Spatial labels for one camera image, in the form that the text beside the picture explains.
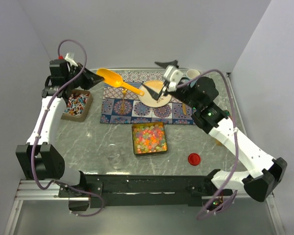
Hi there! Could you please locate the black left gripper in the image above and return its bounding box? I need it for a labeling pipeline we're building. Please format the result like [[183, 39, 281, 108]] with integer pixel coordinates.
[[66, 63, 104, 91]]

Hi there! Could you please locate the yellow plastic scoop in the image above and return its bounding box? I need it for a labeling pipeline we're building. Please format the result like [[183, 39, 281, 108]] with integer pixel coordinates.
[[96, 68, 145, 96]]

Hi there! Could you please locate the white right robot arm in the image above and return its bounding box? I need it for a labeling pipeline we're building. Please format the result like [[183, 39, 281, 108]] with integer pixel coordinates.
[[150, 60, 287, 202]]

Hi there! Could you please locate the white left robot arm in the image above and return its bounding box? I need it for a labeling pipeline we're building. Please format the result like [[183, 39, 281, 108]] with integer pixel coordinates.
[[16, 56, 145, 197]]

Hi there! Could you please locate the brown box of wrapped candies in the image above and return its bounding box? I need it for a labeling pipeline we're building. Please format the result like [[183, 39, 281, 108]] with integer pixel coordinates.
[[61, 89, 93, 122]]

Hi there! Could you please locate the square tin of translucent candies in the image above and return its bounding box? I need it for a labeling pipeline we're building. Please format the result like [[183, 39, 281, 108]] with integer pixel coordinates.
[[132, 122, 168, 157]]

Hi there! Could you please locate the gold tin of opaque candies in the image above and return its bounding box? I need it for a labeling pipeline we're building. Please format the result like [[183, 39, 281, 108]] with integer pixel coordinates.
[[215, 140, 223, 146]]

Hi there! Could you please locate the cream and orange plate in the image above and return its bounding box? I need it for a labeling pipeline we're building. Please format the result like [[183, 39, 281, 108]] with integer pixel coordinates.
[[138, 80, 172, 108]]

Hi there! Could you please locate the light blue mug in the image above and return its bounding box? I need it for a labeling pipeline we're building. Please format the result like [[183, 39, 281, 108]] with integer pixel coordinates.
[[186, 69, 200, 81]]

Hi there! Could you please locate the gold knife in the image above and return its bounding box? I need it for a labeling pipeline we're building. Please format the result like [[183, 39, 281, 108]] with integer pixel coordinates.
[[182, 103, 187, 116]]

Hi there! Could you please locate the patterned placemat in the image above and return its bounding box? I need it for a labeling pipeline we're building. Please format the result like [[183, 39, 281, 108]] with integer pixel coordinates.
[[100, 71, 194, 125]]

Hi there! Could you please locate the gold fork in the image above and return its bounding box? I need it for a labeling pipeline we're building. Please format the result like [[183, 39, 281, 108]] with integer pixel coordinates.
[[120, 88, 127, 114]]

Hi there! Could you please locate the clear glass jar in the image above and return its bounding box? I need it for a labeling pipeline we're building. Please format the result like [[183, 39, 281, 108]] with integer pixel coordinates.
[[106, 143, 123, 170]]

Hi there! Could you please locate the red jar lid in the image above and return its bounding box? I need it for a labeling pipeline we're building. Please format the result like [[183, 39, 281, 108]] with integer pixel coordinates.
[[188, 153, 201, 166]]

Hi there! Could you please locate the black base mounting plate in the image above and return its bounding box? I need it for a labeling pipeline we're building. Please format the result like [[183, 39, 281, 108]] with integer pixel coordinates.
[[57, 171, 234, 209]]

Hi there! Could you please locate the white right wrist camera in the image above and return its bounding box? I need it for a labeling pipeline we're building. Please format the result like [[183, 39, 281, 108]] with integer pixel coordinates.
[[163, 65, 184, 84]]

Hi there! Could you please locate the aluminium frame rail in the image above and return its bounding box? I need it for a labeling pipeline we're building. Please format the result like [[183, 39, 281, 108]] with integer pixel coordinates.
[[14, 178, 72, 201]]

